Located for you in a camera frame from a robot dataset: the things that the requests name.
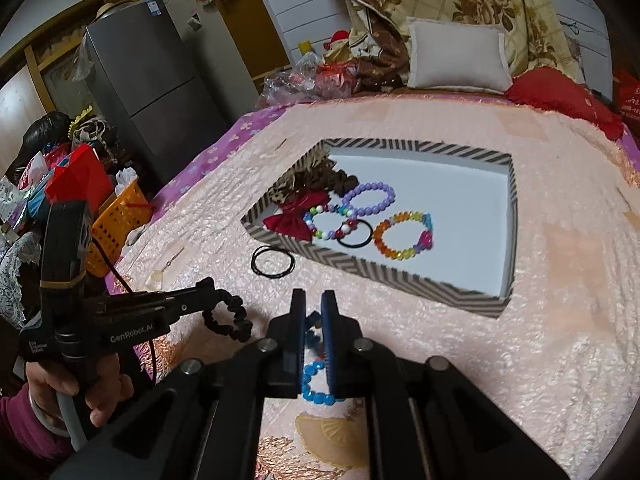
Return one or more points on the person's left hand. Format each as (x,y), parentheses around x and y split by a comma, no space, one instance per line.
(55,380)

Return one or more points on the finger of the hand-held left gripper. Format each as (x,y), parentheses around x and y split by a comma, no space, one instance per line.
(190,300)

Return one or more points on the clear plastic bags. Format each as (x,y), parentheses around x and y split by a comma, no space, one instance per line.
(290,85)

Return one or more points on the grey refrigerator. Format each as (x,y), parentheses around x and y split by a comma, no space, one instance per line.
(150,85)

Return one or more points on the red santa toy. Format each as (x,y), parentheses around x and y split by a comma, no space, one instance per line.
(337,42)

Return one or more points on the red hair bow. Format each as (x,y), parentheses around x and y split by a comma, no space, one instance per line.
(290,222)

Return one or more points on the orange plastic basket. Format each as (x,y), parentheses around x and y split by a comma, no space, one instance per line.
(115,225)

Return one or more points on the black scrunchie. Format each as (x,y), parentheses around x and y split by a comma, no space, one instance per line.
(240,327)

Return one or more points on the striped cardboard box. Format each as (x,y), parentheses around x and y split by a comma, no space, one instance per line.
(450,210)

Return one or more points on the pink quilted blanket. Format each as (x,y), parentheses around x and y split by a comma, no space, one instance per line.
(550,335)

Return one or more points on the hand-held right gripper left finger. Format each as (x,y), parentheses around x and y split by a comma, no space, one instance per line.
(298,320)

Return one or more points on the red cushion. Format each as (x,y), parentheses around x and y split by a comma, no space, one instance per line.
(555,95)

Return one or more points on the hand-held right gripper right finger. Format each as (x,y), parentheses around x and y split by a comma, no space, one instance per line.
(328,320)

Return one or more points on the white pillow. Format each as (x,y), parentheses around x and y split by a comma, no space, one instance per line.
(455,55)

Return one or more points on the person's left forearm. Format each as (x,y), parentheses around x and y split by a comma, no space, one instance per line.
(25,440)

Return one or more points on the white plastic bag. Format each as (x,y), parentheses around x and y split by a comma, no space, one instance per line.
(127,180)

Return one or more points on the leopard print hair bow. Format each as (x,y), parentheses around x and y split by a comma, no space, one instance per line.
(300,180)

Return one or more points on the brown scrunchie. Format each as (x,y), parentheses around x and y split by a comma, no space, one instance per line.
(340,180)

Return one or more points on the purple floral bed sheet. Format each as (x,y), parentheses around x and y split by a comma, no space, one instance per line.
(220,155)

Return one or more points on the red bag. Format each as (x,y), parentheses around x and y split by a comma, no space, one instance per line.
(627,100)

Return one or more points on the small gold earring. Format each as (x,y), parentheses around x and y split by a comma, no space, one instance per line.
(160,277)

